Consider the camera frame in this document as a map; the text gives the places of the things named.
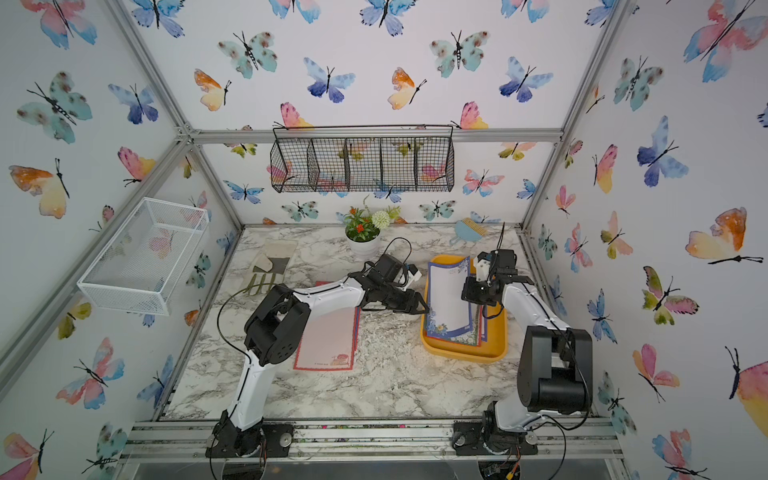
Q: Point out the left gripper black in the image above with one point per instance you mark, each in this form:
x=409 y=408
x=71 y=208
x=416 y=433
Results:
x=409 y=295

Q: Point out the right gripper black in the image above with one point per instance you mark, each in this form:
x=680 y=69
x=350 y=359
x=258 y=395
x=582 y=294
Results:
x=468 y=291

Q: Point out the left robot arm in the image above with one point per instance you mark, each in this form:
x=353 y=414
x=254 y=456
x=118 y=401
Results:
x=274 y=331

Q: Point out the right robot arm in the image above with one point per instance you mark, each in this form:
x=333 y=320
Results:
x=553 y=376

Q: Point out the blue stationery paper stack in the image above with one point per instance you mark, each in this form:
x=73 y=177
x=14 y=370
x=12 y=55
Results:
x=464 y=327

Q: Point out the yellow storage tray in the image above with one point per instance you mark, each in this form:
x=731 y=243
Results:
x=491 y=350

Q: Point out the blue dustpan brush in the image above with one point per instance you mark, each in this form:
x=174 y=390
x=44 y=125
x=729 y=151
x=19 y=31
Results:
x=468 y=230

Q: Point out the potted flower plant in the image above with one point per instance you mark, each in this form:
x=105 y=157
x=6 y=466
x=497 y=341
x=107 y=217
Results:
x=363 y=226

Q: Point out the beige work glove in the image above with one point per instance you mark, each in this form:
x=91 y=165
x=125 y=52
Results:
x=268 y=267

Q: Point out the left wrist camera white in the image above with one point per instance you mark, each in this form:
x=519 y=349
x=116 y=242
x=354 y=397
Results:
x=410 y=275

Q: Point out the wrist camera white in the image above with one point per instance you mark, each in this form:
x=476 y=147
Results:
x=410 y=275
x=482 y=266

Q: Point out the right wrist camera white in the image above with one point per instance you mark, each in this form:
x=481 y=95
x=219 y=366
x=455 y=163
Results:
x=482 y=266

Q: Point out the black wire wall basket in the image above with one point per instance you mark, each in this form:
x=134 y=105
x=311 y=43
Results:
x=356 y=159

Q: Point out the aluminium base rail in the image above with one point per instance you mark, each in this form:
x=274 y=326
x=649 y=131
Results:
x=327 y=440

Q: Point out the white mesh wall basket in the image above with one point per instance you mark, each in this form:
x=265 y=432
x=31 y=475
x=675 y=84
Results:
x=140 y=266

